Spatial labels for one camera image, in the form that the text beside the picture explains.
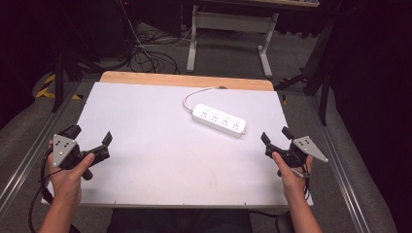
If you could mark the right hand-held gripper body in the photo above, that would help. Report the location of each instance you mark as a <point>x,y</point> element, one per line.
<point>307,147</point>

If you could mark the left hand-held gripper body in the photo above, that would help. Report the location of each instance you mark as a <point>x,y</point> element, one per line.
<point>64,150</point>

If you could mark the white power strip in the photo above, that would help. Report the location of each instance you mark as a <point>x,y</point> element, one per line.
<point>218,120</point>

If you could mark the person's left hand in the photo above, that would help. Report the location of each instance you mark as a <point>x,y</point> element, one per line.
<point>66,184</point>

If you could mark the person's right hand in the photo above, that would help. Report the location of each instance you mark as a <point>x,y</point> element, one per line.
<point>293,181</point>

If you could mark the black metal stand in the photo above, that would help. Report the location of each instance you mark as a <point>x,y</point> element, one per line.
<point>59,81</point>
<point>319,77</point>

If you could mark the person's dark trousers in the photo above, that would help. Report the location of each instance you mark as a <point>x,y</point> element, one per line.
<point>179,221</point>

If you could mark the aluminium rail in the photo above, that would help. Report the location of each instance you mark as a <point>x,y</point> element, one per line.
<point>29,165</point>
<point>340,168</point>

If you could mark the white metal desk frame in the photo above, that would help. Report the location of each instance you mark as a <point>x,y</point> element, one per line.
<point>231,22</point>

